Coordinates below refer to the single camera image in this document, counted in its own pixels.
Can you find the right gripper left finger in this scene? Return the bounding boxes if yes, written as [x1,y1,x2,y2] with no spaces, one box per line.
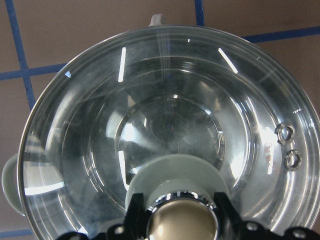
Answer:
[52,192,153,240]

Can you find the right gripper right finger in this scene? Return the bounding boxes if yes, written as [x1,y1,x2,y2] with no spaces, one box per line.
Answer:
[213,192,320,240]

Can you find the glass pot lid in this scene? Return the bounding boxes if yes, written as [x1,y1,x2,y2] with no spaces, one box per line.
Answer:
[18,24,320,240]

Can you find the mint green electric pot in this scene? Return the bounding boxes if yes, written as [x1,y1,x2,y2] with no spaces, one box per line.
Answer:
[1,13,320,240]

